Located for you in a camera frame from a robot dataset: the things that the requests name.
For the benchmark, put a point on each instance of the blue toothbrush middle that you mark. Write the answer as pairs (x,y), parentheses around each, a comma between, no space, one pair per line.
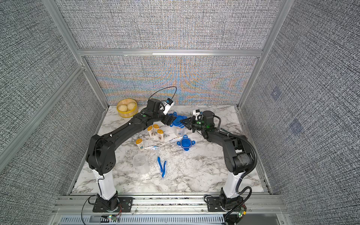
(159,164)

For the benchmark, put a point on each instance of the blue toothbrush lower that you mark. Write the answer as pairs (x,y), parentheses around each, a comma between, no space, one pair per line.
(164,169)

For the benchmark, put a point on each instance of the blue toothbrush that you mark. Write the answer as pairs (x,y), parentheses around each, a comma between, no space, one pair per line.
(164,169)
(159,164)

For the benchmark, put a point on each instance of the cream dumpling bun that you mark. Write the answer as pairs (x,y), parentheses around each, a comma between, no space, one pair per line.
(131,106)
(122,108)

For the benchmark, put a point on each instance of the aluminium front rail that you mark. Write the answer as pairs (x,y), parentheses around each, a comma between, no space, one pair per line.
(170,209)

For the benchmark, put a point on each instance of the orange cap bottle three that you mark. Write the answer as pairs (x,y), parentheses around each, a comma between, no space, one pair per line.
(155,129)

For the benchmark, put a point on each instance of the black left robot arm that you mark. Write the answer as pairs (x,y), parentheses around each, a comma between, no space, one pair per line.
(101,150)

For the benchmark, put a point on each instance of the toothpaste tube middle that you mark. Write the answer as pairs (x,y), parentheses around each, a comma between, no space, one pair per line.
(175,139)

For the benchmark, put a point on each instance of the toothpaste tube left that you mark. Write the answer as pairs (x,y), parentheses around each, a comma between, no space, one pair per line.
(151,148)

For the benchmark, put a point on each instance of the right cream dumpling bun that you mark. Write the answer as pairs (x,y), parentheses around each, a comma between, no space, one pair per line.
(131,106)

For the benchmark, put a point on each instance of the orange cap bottle two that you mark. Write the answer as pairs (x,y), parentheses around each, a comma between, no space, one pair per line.
(150,131)

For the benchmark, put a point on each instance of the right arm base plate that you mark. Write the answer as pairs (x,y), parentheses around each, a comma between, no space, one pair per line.
(216,203)

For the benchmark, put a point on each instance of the orange cap bottle four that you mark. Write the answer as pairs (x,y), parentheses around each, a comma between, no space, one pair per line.
(160,134)

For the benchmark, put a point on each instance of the yellow bamboo steamer basket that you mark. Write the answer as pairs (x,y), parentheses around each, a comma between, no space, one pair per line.
(127,114)

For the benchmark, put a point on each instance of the clear plastic container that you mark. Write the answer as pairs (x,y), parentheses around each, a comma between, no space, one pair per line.
(179,130)
(140,163)

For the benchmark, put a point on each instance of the toothpaste tube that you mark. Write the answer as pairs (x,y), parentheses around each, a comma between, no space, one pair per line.
(151,148)
(175,139)

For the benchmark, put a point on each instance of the blue lid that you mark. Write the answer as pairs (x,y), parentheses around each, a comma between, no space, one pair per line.
(178,118)
(186,143)

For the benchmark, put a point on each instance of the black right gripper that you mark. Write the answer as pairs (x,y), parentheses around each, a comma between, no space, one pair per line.
(190,124)

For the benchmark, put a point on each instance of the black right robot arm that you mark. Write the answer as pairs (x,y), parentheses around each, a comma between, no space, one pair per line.
(240,156)

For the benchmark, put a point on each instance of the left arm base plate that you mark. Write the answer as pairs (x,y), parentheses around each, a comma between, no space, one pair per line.
(119,204)

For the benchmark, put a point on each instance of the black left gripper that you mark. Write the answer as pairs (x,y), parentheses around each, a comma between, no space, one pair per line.
(168,119)

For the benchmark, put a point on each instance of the left cream dumpling bun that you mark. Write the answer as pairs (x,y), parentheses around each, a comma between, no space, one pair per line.
(122,108)

